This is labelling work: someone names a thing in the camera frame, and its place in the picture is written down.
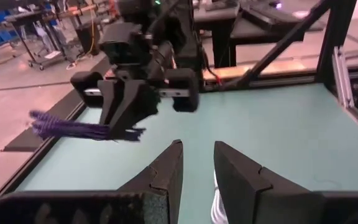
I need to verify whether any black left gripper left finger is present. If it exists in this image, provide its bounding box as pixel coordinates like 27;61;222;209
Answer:
118;139;185;224

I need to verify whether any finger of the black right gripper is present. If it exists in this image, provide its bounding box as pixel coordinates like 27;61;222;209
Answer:
99;79;126;125
109;80;161;140

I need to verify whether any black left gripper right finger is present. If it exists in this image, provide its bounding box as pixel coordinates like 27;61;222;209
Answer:
213;141;324;224

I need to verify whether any white USB-C cable black tie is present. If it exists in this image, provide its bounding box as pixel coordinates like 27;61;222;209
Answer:
210;170;229;224

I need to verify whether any dark braided USB-C cable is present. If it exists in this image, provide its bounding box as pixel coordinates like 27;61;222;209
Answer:
29;110;147;143

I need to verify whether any black trash bin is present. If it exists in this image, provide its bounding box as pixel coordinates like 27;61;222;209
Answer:
75;21;101;57

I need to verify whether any black wheeled cart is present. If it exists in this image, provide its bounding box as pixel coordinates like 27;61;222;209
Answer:
6;9;73;72

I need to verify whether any black flat case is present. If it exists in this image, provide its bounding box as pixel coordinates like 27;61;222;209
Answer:
0;126;55;153

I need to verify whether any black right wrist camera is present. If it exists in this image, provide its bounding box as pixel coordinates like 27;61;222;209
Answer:
99;22;151;67

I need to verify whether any yellow hanging cable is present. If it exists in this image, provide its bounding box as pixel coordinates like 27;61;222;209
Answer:
87;7;96;56

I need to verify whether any silver aluminium rail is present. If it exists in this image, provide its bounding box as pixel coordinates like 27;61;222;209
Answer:
332;45;356;110

